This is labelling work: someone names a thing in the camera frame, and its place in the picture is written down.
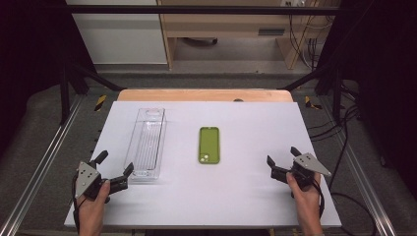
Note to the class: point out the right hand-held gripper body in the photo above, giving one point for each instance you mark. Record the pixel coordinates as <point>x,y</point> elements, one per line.
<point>306,168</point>

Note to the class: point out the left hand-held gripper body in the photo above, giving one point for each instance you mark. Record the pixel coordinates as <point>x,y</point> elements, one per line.
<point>88,181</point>

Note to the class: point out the clear plastic container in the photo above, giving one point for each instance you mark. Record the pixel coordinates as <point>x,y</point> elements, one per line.
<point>146,144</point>

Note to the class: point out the green phone case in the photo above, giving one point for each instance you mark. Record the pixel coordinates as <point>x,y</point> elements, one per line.
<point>208,145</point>

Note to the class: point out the person's left hand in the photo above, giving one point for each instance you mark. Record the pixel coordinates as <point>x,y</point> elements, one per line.
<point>95,208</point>

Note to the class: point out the person's right hand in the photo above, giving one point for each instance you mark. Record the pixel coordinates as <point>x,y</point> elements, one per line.
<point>305,203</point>

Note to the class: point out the yellow black tape strip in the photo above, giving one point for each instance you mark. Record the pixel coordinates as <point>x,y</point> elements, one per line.
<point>100,102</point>
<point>309,103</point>

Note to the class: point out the black metal stand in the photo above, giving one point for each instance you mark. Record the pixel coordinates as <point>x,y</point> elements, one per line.
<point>334,85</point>
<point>67,88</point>

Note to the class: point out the black curtain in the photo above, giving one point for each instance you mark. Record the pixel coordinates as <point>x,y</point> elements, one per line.
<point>29,65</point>
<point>383,82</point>

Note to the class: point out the white cabinet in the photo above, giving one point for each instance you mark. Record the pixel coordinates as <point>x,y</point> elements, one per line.
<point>119,36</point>

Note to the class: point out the wooden desk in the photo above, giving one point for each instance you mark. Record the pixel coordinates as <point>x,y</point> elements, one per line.
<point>226,23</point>

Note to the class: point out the white power strip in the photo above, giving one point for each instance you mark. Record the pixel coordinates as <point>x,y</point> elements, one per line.
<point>293,2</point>

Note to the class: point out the aluminium rail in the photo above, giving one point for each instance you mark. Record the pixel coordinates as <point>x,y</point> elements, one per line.
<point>39,167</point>
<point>364,183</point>

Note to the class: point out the black horizontal frame bar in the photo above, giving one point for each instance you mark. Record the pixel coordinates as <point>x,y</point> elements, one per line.
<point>196,10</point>

